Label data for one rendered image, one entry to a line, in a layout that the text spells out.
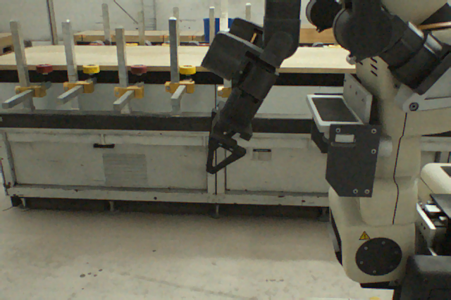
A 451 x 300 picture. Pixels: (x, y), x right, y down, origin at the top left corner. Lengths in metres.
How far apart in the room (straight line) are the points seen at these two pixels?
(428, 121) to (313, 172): 1.57
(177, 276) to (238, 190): 0.67
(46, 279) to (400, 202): 1.72
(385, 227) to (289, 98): 1.39
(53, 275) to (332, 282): 1.32
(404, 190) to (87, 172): 2.01
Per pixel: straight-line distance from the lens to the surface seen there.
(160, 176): 2.56
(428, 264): 1.04
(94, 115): 2.23
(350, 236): 1.03
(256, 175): 2.50
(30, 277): 2.33
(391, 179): 1.03
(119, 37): 2.12
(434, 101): 0.80
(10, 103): 2.14
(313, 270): 2.23
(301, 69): 2.27
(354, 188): 0.95
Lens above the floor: 1.31
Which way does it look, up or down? 22 degrees down
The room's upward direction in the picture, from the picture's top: straight up
